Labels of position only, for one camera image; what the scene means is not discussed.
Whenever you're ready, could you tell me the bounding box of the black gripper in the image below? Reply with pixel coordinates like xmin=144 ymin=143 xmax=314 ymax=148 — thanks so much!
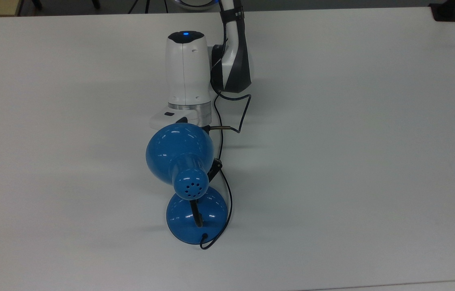
xmin=199 ymin=123 xmax=223 ymax=181

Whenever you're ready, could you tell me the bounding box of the black lamp power cable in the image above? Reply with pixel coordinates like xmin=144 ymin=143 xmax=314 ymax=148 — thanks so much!
xmin=199 ymin=91 xmax=234 ymax=250

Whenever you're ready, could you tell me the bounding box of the black gripper cable with plug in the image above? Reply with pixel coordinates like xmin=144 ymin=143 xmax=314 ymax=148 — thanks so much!
xmin=210 ymin=91 xmax=252 ymax=134

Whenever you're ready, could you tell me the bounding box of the black camera stand clamp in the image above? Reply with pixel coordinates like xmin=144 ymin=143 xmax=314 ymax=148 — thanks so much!
xmin=429 ymin=0 xmax=455 ymax=22

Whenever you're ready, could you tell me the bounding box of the blue gooseneck desk lamp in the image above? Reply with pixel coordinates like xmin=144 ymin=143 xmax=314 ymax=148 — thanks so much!
xmin=145 ymin=123 xmax=229 ymax=245

